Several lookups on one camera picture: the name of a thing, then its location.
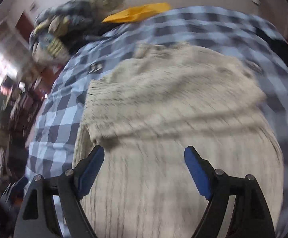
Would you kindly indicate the yellow plastic bag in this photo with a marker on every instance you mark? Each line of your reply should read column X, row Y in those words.
column 137, row 14

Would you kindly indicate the cream plaid tweed jacket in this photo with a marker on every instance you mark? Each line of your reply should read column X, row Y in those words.
column 146, row 111

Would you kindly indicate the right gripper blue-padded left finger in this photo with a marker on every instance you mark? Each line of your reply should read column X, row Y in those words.
column 87, row 170

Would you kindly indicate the beige box fan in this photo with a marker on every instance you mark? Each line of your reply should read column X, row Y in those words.
column 106, row 6

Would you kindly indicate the black clothes on bed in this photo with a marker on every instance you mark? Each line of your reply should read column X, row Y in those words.
column 279, row 47

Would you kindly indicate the pile of bedding and clothes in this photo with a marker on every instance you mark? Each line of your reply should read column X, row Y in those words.
column 59, row 29

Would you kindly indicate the dark wooden tv stand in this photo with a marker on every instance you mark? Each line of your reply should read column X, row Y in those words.
column 18, row 108

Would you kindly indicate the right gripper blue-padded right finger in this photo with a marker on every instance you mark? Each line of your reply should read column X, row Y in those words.
column 201, row 172

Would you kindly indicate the dark red door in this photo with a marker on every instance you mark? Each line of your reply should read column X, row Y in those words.
column 24, row 26

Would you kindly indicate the blue checkered bed cover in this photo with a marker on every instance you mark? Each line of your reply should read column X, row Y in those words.
column 225, row 31

